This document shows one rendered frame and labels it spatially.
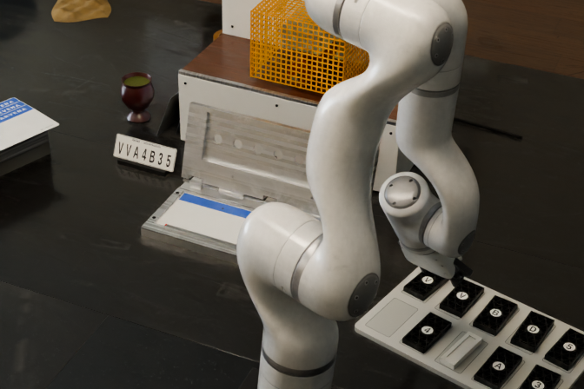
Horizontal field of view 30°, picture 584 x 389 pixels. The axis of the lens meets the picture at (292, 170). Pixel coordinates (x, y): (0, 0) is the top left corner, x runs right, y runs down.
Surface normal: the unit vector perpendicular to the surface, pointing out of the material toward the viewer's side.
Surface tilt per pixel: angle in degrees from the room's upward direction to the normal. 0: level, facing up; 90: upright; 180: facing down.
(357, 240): 64
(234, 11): 90
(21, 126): 0
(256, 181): 74
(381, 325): 0
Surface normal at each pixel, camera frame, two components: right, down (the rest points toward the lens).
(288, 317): 0.22, -0.39
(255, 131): -0.38, 0.24
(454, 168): 0.52, -0.29
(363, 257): 0.74, -0.04
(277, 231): -0.31, -0.47
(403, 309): 0.03, -0.83
